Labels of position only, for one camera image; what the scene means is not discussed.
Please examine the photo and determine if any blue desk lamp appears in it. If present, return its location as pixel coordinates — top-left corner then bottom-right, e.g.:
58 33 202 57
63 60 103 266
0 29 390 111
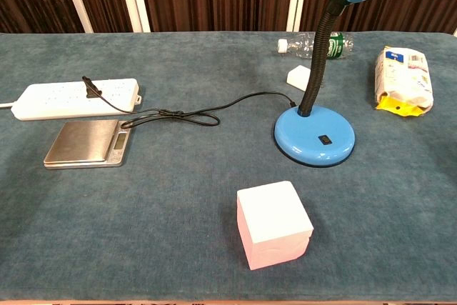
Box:
271 0 386 169

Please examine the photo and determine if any small white box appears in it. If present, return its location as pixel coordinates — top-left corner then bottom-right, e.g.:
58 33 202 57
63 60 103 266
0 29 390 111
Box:
286 64 324 92

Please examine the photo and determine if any teal table cloth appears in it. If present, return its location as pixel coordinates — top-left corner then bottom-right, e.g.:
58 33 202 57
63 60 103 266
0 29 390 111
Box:
0 31 457 302

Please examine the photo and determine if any white pink paper cube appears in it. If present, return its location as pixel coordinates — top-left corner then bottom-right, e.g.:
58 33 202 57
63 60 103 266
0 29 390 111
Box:
236 180 315 271

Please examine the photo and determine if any clear plastic water bottle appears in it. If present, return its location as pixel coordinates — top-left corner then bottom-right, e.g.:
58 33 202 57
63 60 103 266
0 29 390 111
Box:
277 31 356 60

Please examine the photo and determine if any silver digital kitchen scale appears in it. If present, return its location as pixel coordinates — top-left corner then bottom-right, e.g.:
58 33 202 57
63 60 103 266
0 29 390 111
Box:
43 119 132 170

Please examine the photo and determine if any white power strip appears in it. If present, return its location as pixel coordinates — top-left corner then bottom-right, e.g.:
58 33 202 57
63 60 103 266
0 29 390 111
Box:
11 78 142 121

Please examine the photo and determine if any white yellow food bag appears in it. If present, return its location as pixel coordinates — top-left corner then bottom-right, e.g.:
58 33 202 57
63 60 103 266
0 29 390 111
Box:
374 46 434 118

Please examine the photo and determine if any black lamp power cord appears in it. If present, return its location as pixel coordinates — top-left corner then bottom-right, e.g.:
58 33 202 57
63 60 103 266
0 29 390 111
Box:
81 76 296 130

